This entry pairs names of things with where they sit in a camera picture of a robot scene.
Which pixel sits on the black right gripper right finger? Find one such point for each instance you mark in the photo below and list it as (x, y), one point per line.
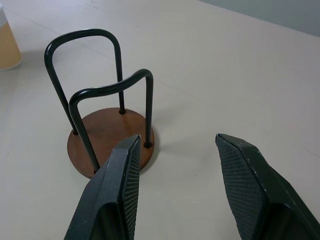
(252, 190)

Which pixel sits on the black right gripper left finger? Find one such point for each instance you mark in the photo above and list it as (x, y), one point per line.
(112, 190)

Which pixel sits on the yellow and white paper cup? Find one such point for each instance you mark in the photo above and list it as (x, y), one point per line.
(8, 42)

